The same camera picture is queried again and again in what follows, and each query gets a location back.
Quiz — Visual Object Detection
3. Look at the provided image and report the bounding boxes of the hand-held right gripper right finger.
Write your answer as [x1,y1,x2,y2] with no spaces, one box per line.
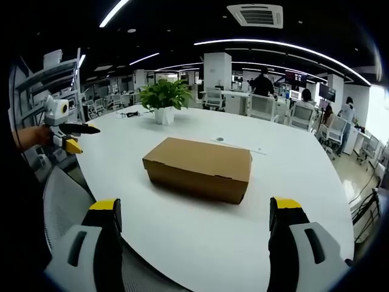
[267,196,350,292]

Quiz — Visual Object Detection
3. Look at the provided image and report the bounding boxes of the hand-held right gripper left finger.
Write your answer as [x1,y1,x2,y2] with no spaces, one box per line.
[44,198,123,292]

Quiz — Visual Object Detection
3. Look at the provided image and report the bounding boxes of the brown cardboard shoe box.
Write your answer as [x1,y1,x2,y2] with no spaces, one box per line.
[142,136,252,205]

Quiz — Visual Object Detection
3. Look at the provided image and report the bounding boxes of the person's left hand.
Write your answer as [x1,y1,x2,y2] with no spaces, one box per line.
[18,123,56,151]

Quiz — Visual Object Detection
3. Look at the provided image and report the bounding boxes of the grey metal shelf rack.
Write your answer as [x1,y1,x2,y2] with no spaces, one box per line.
[15,47,86,122]

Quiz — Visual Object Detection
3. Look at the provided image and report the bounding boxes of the grey mesh office chair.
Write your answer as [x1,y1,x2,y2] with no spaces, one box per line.
[42,165,95,253]

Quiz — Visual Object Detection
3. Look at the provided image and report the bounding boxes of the white plant pot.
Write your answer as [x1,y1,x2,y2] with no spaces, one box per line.
[153,106,176,125]

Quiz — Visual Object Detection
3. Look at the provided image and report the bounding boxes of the green potted plant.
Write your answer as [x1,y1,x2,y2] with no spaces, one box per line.
[139,78,193,114]

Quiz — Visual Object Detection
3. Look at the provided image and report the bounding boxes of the white office chair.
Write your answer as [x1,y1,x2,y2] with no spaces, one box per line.
[246,93,279,122]
[201,86,226,112]
[317,116,348,161]
[287,103,315,133]

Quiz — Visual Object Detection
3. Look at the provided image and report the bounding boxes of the white square pillar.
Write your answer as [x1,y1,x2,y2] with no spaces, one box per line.
[203,52,233,92]

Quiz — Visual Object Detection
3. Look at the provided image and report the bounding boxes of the ceiling air conditioner vent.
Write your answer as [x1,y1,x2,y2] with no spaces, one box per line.
[226,3,284,29]

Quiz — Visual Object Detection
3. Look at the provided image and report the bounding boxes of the black floor cables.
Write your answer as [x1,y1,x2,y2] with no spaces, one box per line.
[348,187,380,244]

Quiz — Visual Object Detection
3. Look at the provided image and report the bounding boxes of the wall monitor screen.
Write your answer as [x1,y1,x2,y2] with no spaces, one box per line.
[318,83,337,103]

